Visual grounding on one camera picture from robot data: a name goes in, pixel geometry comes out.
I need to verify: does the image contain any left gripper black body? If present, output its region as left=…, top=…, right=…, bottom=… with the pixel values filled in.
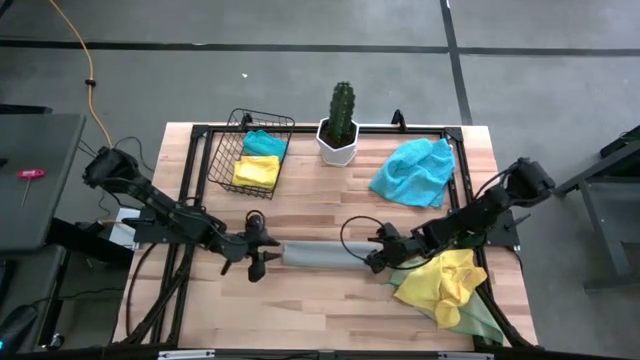
left=218, top=211, right=270, bottom=284

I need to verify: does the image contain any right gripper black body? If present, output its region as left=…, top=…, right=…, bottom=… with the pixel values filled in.
left=376, top=222, right=432, bottom=264

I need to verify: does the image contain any grey microfiber towel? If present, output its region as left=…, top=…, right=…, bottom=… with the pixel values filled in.
left=280, top=240, right=382, bottom=271

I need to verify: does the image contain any yellow microfiber towel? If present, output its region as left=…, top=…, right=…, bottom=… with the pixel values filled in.
left=230, top=154, right=282, bottom=192
left=393, top=248, right=489, bottom=331

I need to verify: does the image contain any dark teal microfiber towel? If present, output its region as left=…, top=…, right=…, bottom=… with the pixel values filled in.
left=242, top=129, right=290, bottom=163

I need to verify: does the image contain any light blue microfiber towel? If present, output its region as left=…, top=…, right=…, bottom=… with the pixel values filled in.
left=368, top=137, right=458, bottom=209

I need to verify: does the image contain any light green microfiber towel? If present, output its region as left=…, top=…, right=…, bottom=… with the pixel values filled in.
left=383, top=269, right=506, bottom=347

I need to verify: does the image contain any white hexagonal plant pot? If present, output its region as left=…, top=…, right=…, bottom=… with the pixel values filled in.
left=315, top=117, right=361, bottom=167

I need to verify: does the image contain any white paper sheet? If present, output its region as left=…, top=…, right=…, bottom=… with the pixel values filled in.
left=107, top=207, right=144, bottom=250

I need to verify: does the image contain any green cactus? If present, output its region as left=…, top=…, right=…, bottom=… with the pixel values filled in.
left=327, top=80, right=358, bottom=146

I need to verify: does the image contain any dark metal side stand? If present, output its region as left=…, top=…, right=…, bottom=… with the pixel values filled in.
left=552, top=130, right=640, bottom=292

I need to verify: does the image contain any grey side table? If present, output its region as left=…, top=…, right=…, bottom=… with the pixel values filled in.
left=0, top=113, right=88, bottom=253

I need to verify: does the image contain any black rounded device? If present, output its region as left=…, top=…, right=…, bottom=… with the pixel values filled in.
left=0, top=303, right=40, bottom=354

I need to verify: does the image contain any black wire basket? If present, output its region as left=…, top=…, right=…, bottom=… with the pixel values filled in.
left=206, top=107, right=297, bottom=201

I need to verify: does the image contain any black aluminium table frame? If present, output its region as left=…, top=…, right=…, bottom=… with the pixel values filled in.
left=118, top=108, right=539, bottom=351

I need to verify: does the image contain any yellow power cable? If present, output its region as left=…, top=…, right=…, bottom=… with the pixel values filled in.
left=48, top=0, right=115, bottom=149

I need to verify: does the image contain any red-handled tool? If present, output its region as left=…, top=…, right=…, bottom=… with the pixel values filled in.
left=15, top=168, right=48, bottom=211

